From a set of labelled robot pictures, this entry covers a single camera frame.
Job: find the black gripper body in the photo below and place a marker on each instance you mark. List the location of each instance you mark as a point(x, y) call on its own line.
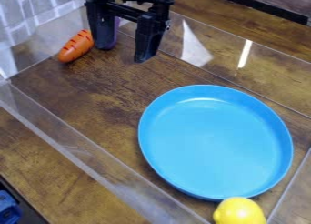
point(110, 6)

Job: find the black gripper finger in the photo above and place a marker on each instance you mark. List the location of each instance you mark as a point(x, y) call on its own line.
point(102, 25)
point(151, 28)

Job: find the orange toy carrot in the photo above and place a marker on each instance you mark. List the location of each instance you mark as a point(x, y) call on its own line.
point(76, 46)

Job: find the purple toy eggplant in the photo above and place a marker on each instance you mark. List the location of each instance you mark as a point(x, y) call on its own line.
point(116, 28)

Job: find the blue round tray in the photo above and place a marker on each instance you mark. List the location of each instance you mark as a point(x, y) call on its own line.
point(215, 142)

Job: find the yellow toy lemon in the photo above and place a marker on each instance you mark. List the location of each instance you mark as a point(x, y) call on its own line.
point(239, 211)

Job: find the blue object at corner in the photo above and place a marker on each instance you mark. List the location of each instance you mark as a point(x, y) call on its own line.
point(10, 209)

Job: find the clear acrylic enclosure wall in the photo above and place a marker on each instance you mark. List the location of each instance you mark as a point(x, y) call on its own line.
point(70, 116)

